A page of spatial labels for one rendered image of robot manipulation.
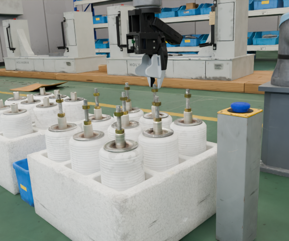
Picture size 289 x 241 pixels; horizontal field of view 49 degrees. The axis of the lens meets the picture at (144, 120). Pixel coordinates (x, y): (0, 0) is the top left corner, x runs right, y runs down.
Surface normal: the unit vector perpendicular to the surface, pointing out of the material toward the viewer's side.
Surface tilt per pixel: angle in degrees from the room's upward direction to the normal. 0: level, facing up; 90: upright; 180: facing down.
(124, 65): 90
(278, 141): 90
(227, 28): 90
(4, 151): 90
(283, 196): 0
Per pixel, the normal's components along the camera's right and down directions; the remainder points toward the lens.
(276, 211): -0.04, -0.97
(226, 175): -0.70, 0.22
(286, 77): -0.72, -0.10
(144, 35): 0.53, 0.19
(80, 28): 0.80, 0.12
